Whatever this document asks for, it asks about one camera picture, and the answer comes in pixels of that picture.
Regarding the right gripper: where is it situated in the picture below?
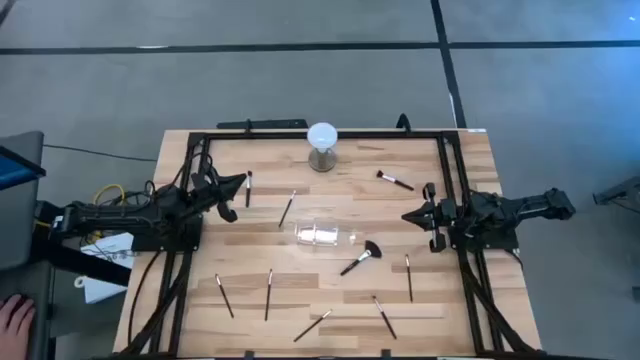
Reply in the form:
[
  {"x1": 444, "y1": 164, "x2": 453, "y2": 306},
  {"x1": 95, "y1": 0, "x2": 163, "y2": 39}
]
[{"x1": 401, "y1": 182, "x2": 457, "y2": 254}]

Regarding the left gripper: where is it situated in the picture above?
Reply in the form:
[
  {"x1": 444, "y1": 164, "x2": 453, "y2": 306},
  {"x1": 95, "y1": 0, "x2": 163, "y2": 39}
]
[{"x1": 191, "y1": 168, "x2": 248, "y2": 224}]

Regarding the fan-head makeup brush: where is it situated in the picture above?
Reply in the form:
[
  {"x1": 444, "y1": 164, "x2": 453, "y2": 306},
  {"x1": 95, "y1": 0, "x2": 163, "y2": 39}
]
[{"x1": 375, "y1": 169, "x2": 416, "y2": 192}]

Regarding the fan brush silver ferrule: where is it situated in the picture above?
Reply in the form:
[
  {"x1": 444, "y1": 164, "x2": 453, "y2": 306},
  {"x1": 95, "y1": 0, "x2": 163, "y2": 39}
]
[{"x1": 339, "y1": 240, "x2": 383, "y2": 277}]

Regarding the thin black makeup brush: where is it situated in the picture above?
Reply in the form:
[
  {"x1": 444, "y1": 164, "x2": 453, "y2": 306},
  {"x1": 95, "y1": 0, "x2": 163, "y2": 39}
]
[
  {"x1": 371, "y1": 294, "x2": 398, "y2": 341},
  {"x1": 277, "y1": 189, "x2": 298, "y2": 229},
  {"x1": 292, "y1": 308, "x2": 334, "y2": 344},
  {"x1": 404, "y1": 253, "x2": 415, "y2": 304},
  {"x1": 214, "y1": 273, "x2": 236, "y2": 320},
  {"x1": 263, "y1": 268, "x2": 274, "y2": 322}
]

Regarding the black flat bar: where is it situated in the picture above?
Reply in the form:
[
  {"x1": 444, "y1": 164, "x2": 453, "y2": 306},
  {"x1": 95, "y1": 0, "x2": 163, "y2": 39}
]
[{"x1": 216, "y1": 118, "x2": 310, "y2": 131}]

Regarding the clear acrylic organizer box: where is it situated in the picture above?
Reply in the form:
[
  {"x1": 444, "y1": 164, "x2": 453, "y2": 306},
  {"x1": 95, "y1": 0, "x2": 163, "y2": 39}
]
[{"x1": 293, "y1": 218, "x2": 357, "y2": 248}]

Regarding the white bulb brass table lamp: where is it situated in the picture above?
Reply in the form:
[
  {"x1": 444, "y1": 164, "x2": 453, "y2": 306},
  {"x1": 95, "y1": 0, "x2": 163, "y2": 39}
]
[{"x1": 305, "y1": 121, "x2": 339, "y2": 173}]

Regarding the white paper sheet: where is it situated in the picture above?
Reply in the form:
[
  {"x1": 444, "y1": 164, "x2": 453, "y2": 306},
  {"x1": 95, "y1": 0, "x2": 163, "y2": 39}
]
[{"x1": 79, "y1": 231, "x2": 136, "y2": 271}]

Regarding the black support beam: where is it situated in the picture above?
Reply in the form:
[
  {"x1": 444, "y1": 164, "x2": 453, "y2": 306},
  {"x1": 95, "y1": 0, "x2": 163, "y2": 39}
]
[{"x1": 29, "y1": 239, "x2": 134, "y2": 289}]

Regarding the black metal stand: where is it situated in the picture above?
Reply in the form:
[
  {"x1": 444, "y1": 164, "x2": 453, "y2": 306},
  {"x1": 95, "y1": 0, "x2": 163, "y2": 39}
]
[{"x1": 592, "y1": 174, "x2": 640, "y2": 221}]

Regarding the computer monitor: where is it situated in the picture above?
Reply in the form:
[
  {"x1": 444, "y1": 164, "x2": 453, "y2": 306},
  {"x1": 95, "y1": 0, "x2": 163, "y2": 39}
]
[{"x1": 0, "y1": 144, "x2": 47, "y2": 192}]

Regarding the grey desk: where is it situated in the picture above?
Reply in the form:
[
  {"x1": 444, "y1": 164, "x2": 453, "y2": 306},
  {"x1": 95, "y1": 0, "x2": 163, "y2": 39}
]
[{"x1": 0, "y1": 130, "x2": 54, "y2": 360}]

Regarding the person's hand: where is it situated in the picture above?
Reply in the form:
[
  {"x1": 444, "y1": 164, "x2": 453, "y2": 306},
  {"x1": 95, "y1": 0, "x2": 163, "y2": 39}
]
[{"x1": 0, "y1": 293, "x2": 37, "y2": 357}]

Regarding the black aluminium table frame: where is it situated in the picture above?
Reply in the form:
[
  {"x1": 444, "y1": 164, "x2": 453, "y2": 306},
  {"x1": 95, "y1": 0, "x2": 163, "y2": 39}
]
[{"x1": 119, "y1": 128, "x2": 546, "y2": 360}]

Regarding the yellow cable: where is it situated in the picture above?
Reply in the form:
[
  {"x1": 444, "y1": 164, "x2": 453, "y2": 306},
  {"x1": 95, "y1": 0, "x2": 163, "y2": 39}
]
[{"x1": 82, "y1": 183, "x2": 126, "y2": 246}]

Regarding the thin black floor cable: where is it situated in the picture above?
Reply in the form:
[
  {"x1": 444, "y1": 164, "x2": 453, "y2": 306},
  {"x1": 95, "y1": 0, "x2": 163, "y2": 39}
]
[{"x1": 42, "y1": 143, "x2": 159, "y2": 163}]

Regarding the thick black cable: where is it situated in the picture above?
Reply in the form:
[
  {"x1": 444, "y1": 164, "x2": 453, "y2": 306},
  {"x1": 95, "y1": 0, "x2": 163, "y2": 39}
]
[{"x1": 127, "y1": 249, "x2": 164, "y2": 354}]

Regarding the white tag with ring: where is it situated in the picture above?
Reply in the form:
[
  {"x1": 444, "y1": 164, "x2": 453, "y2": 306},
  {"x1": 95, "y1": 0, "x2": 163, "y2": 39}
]
[{"x1": 73, "y1": 272, "x2": 130, "y2": 305}]

